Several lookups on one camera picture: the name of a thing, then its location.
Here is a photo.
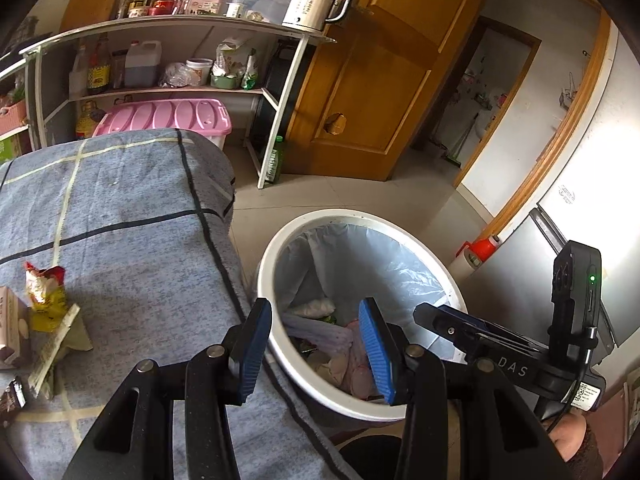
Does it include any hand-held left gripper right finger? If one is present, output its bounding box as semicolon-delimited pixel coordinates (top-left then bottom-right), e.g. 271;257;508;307
358;297;563;480

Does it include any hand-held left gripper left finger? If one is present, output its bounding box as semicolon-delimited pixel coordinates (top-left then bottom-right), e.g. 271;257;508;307
60;298;273;480

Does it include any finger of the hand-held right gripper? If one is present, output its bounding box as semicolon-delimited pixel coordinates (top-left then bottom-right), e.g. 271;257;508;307
413;304;540;367
425;303;546;357

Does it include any white trash bin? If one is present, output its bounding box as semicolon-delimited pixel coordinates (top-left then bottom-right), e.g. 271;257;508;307
256;208;468;423

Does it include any translucent bin liner bag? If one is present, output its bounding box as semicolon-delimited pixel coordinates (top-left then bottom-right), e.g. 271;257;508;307
272;225;451;361

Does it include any pale green wrapper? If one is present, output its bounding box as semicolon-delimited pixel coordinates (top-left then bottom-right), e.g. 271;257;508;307
27;304;94;401

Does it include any yellow snack packet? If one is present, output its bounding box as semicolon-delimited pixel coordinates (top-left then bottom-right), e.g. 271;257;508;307
24;261;68;333

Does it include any brown purple carton box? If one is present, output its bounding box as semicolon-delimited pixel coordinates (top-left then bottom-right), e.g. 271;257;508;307
0;286;32;370

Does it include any brown chocolate wrapper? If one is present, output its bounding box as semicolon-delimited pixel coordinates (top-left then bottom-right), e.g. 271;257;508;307
0;376;27;431

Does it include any person's right forearm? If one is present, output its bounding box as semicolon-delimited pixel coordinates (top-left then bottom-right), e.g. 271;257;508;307
550;416;606;480

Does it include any grey refrigerator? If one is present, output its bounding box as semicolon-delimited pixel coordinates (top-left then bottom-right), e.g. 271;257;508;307
480;203;618;348

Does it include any red white plastic bottle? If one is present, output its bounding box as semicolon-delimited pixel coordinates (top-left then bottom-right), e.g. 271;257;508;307
452;235;501;281

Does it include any blue checked blanket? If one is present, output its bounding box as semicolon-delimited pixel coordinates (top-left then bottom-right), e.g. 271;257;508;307
0;127;351;480

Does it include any green glass bottle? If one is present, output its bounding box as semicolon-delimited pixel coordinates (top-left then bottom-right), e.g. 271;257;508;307
263;135;286;184

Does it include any pale masking tape strip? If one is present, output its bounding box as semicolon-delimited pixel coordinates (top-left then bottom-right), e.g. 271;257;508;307
51;139;85;272

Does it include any pink lidded storage box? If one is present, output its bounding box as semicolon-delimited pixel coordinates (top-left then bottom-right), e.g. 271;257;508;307
92;99;233;151

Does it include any black panel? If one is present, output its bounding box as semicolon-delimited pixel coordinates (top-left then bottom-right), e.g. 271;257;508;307
248;39;306;161

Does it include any wooden door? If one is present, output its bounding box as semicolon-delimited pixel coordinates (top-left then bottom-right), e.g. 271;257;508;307
287;0;501;182

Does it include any green white packet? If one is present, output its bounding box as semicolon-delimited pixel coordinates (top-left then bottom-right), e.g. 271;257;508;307
241;49;258;91

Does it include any yellow cooking oil bottle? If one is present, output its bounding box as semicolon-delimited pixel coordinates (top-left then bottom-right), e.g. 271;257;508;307
75;100;103;140

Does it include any white plastic tub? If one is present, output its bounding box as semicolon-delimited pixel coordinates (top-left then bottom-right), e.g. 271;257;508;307
186;58;215;86

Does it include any crumpled bag of food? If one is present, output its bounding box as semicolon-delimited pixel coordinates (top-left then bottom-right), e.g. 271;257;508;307
159;62;193;88

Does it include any white printed bag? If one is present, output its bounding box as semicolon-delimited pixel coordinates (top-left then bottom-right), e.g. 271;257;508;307
214;37;256;78

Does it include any plastic jug dark liquid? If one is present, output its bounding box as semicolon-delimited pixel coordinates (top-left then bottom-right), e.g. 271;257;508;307
124;40;163;88

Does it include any green red carton box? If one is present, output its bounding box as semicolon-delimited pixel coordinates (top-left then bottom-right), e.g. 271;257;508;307
0;132;32;162

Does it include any yellow label sauce bottle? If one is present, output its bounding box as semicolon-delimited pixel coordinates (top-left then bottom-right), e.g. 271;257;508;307
87;35;112;95

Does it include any pink woven basket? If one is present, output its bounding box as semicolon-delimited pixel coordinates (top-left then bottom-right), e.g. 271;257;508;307
0;100;28;136

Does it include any tall white shelf rack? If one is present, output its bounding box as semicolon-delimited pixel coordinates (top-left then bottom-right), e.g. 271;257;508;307
20;12;337;190

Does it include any white electric kettle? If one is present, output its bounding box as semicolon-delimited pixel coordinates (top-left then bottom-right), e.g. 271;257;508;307
281;0;355;31

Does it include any clear plastic storage box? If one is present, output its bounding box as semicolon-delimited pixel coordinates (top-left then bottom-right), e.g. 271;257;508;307
222;0;296;23

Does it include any pink utensil basket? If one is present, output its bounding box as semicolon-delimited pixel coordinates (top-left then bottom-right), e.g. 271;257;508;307
177;0;226;16

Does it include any low white shelf rack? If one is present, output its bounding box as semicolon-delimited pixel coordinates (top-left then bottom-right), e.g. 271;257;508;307
0;57;40;161

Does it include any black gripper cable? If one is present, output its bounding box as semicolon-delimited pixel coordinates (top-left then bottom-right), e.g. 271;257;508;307
544;327;597;432

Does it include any wooden door frame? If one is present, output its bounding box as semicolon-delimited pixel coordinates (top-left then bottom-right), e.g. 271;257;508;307
452;0;616;233

